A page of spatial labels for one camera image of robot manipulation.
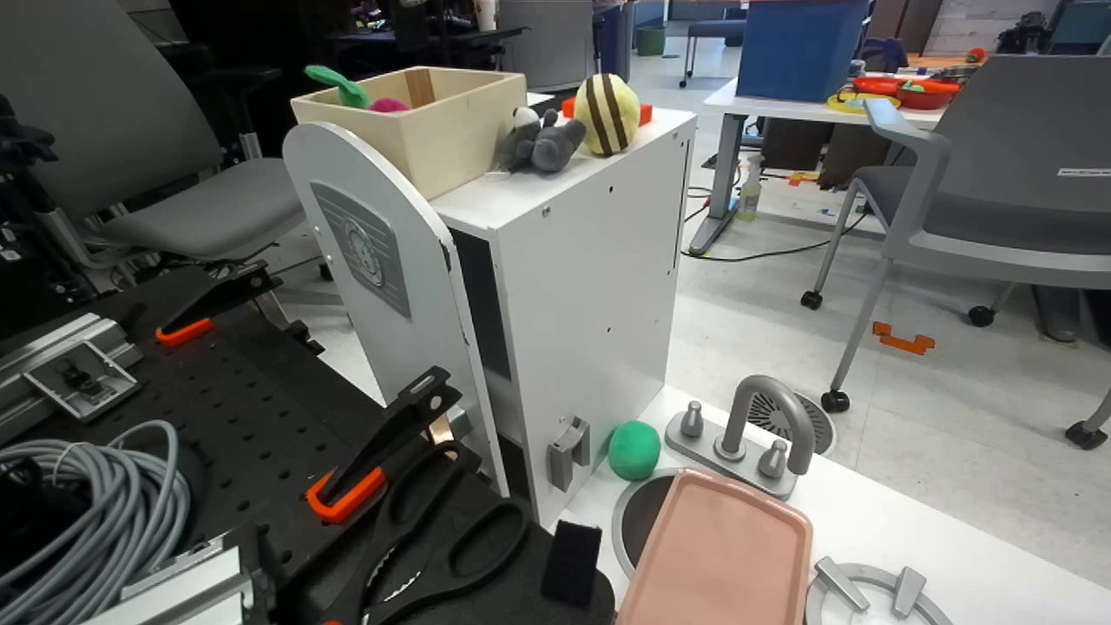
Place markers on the green plush toy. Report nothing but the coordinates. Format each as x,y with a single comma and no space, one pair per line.
347,92

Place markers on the pink toy sink basin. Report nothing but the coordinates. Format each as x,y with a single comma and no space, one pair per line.
718,553

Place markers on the green plush ball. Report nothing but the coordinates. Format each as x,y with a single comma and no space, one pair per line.
634,450

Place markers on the black orange clamp rear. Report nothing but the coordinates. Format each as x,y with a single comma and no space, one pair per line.
209,305

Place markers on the pink plush toy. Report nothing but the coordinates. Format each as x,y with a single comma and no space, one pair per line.
385,105

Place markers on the black orange clamp front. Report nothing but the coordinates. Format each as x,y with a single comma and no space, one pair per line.
404,426

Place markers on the grey toy faucet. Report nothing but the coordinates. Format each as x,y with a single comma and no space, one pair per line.
767,434

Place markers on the white toy kitchen cabinet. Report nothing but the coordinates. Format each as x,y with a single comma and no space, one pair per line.
546,299

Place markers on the grey raccoon plush toy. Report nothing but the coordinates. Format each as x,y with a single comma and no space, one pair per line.
538,144

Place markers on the wooden box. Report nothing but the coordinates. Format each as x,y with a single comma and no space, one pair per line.
450,134

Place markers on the black scissors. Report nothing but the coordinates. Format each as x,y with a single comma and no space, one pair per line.
422,559

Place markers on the yellow striped plush toy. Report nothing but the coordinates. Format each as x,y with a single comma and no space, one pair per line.
608,110

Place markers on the grey chair left background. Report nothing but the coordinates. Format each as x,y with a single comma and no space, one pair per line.
132,154

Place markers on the black orange clamp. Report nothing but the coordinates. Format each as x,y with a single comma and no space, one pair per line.
404,426
209,305

